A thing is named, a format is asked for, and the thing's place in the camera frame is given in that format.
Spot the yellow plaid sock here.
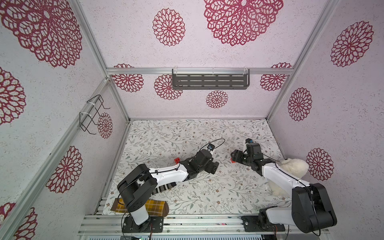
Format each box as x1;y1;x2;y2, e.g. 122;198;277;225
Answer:
111;198;170;217

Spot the white plush toy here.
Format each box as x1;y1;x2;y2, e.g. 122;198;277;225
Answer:
262;159;310;197

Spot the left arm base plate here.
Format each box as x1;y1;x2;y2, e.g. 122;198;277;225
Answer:
122;216;164;234

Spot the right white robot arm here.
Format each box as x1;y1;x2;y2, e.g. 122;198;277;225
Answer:
231;140;338;233

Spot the grey wall shelf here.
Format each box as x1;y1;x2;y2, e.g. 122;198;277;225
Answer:
172;69;250;91

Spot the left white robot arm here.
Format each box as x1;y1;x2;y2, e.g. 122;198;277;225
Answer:
117;149;220;226

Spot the black white striped sock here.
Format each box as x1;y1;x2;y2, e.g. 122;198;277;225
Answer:
152;182;177;196

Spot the black wire wall rack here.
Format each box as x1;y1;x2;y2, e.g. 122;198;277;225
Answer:
79;94;110;135

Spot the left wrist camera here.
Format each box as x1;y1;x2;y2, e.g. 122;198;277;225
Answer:
207;143;216;152

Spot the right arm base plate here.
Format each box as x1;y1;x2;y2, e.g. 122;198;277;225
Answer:
241;214;286;233

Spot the aluminium front rail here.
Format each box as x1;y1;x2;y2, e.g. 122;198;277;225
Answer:
75;215;333;240

